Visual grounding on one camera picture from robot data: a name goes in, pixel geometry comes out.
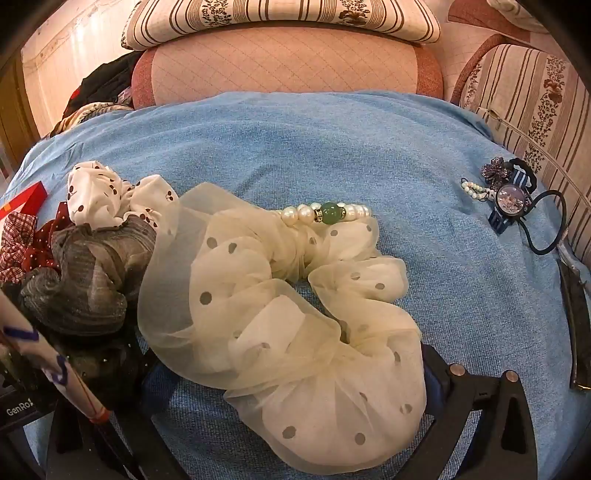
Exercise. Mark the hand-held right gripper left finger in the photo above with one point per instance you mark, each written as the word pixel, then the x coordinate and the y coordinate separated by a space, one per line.
pixel 159 391

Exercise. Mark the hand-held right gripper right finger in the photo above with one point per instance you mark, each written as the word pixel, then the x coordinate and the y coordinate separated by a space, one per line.
pixel 434 387

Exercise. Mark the cream polka dot organza scrunchie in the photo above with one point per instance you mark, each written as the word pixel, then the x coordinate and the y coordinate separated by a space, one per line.
pixel 286 323

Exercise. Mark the black sheer scrunchie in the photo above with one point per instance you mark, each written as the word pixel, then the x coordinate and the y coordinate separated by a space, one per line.
pixel 111 369

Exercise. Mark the grey striped scrunchie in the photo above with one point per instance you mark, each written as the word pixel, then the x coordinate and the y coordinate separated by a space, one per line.
pixel 92 272

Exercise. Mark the dark flat object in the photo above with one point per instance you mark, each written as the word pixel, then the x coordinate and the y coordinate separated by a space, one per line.
pixel 575 314

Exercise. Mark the red plaid scrunchie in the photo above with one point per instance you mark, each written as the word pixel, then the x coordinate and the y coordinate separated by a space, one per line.
pixel 14 249

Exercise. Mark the red polka dot scrunchie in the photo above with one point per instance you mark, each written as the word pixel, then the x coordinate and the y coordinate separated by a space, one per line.
pixel 44 249

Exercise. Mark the blue striped wristwatch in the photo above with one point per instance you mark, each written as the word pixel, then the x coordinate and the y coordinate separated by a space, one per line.
pixel 510 201

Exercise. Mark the white cherry print scrunchie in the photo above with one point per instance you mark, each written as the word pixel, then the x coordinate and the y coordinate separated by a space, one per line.
pixel 99 194

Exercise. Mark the thin black hair elastic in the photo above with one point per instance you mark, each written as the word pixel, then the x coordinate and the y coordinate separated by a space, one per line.
pixel 561 203

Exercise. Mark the purple flower hair clip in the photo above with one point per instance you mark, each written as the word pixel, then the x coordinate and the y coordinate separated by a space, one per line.
pixel 496 170

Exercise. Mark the blue blanket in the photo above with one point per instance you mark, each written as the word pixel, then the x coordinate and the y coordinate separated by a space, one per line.
pixel 300 138

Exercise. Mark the cream leaf print cloth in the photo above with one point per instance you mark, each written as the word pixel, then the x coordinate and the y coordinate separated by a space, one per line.
pixel 87 113

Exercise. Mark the striped floral sofa cushion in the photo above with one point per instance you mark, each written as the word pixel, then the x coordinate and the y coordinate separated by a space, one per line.
pixel 531 101

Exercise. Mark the pile of dark clothes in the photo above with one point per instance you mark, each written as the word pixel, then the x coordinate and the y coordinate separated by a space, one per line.
pixel 108 83

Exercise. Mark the pink quilted bolster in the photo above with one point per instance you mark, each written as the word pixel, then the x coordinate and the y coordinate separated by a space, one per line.
pixel 286 69

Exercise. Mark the striped floral pillow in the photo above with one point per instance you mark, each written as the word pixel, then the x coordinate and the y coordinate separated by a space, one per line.
pixel 286 18

